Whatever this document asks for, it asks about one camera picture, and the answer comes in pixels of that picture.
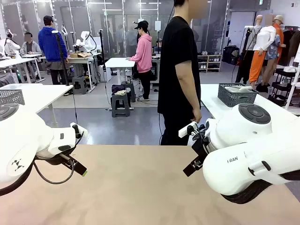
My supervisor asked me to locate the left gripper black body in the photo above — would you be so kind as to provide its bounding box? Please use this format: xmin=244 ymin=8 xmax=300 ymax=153
xmin=35 ymin=145 xmax=78 ymax=166

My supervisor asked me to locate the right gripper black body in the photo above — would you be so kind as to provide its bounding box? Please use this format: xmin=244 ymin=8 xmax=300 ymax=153
xmin=191 ymin=134 xmax=212 ymax=165

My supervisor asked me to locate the grey plastic basket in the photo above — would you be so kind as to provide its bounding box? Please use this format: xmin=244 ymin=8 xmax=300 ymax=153
xmin=0 ymin=89 xmax=25 ymax=106
xmin=217 ymin=82 xmax=258 ymax=108

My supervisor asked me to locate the grey towel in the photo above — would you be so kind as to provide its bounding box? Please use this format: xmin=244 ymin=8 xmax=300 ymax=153
xmin=224 ymin=84 xmax=253 ymax=92

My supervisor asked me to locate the person's right forearm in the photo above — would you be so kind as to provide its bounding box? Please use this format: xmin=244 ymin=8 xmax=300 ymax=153
xmin=181 ymin=82 xmax=202 ymax=112

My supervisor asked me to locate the person's right hand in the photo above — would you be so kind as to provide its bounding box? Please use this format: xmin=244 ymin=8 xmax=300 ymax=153
xmin=192 ymin=108 xmax=203 ymax=124

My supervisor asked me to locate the grey step stool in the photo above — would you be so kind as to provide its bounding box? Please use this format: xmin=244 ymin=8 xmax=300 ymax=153
xmin=111 ymin=93 xmax=131 ymax=118
xmin=72 ymin=75 xmax=89 ymax=95
xmin=121 ymin=81 xmax=136 ymax=103

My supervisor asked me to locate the person in black t-shirt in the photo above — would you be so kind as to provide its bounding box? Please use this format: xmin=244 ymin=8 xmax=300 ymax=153
xmin=157 ymin=0 xmax=210 ymax=146

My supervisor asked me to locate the wooden shoe shelf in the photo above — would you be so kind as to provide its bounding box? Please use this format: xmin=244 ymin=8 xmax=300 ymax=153
xmin=197 ymin=54 xmax=223 ymax=73

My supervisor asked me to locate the pile of dark clothes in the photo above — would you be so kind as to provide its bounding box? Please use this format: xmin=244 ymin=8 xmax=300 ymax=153
xmin=111 ymin=84 xmax=128 ymax=96

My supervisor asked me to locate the black covered stand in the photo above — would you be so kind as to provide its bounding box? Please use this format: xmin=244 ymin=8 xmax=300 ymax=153
xmin=235 ymin=25 xmax=256 ymax=85

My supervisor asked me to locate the black suitcase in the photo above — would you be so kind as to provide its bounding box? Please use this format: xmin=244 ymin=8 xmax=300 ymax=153
xmin=222 ymin=45 xmax=240 ymax=66

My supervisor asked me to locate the long white desk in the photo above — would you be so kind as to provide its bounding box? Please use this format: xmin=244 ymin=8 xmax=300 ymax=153
xmin=0 ymin=57 xmax=45 ymax=84

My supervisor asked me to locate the cardboard box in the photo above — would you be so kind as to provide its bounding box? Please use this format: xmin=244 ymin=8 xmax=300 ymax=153
xmin=69 ymin=52 xmax=91 ymax=59

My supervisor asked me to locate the black utility cart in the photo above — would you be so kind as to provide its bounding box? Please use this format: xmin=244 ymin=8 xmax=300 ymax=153
xmin=268 ymin=67 xmax=300 ymax=104

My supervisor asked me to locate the person in pink hoodie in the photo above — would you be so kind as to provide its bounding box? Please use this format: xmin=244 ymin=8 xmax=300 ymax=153
xmin=126 ymin=20 xmax=153 ymax=101

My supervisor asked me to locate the small white desk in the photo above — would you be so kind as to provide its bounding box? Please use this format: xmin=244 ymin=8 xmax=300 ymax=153
xmin=105 ymin=57 xmax=136 ymax=111

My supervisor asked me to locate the seated person in grey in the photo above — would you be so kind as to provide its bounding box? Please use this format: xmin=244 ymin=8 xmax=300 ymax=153
xmin=20 ymin=32 xmax=43 ymax=57

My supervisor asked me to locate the person in blue hoodie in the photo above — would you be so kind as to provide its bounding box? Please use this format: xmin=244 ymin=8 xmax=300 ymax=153
xmin=38 ymin=15 xmax=69 ymax=85

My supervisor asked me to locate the mannequin in orange trousers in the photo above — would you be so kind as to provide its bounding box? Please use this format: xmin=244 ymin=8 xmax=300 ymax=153
xmin=248 ymin=13 xmax=278 ymax=89

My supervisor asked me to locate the black tripod pole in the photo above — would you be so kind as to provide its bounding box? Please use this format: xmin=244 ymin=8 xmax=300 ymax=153
xmin=51 ymin=30 xmax=70 ymax=86

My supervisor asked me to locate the rack of dark clothes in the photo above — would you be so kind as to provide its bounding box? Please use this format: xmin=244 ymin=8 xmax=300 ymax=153
xmin=280 ymin=25 xmax=300 ymax=68

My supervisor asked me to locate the mannequin with beige hat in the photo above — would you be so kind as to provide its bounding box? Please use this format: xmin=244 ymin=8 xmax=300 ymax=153
xmin=262 ymin=14 xmax=287 ymax=88

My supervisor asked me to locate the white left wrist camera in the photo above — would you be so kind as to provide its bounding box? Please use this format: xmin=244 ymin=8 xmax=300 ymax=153
xmin=69 ymin=121 xmax=89 ymax=139

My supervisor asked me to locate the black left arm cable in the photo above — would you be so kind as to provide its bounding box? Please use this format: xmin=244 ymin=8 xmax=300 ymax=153
xmin=0 ymin=152 xmax=77 ymax=197

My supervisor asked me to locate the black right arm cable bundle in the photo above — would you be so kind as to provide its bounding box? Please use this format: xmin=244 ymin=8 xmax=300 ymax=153
xmin=220 ymin=172 xmax=300 ymax=205

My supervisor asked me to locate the white metal-frame desk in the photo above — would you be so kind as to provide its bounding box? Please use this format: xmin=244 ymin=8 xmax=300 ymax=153
xmin=67 ymin=56 xmax=97 ymax=91

